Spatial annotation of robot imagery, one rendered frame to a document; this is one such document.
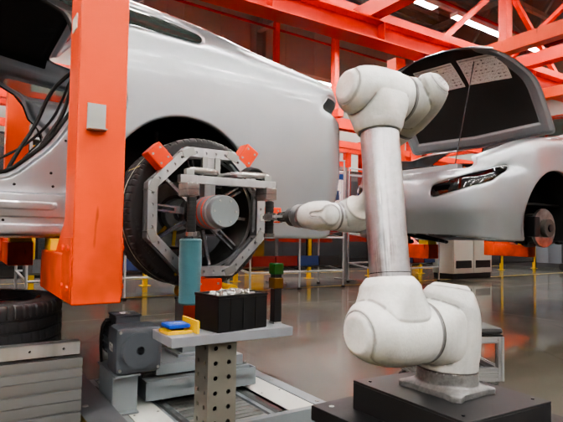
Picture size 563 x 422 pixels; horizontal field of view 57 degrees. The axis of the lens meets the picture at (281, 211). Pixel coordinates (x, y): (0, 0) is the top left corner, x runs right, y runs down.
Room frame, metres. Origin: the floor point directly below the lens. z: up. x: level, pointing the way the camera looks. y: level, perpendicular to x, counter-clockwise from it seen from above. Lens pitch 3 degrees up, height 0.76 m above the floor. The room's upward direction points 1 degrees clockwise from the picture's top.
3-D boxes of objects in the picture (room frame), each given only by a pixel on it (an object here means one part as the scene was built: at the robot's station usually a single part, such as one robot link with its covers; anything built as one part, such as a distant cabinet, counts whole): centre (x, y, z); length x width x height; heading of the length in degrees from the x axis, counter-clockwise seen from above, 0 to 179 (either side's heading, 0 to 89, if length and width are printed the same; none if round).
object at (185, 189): (1.94, 0.35, 0.93); 0.09 x 0.05 x 0.05; 33
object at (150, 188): (2.20, 0.32, 0.85); 0.54 x 0.07 x 0.54; 123
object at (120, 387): (2.11, 0.63, 0.26); 0.42 x 0.18 x 0.35; 33
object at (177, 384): (2.34, 0.41, 0.13); 0.50 x 0.36 x 0.10; 123
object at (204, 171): (2.04, 0.34, 1.03); 0.19 x 0.18 x 0.11; 33
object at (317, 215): (1.82, -0.15, 0.83); 0.16 x 0.13 x 0.11; 33
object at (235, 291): (1.72, 0.16, 0.51); 0.20 x 0.14 x 0.13; 131
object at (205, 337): (1.71, 0.18, 0.44); 0.43 x 0.17 x 0.03; 123
